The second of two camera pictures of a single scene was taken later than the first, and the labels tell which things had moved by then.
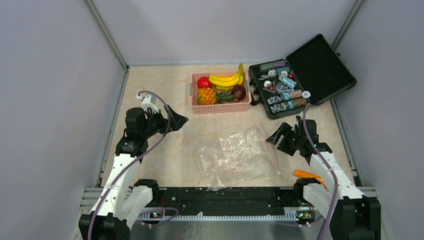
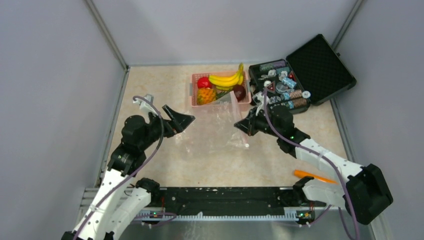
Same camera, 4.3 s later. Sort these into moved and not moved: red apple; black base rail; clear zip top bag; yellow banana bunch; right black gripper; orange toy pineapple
Moved: right black gripper; clear zip top bag
Not moved: red apple; orange toy pineapple; black base rail; yellow banana bunch
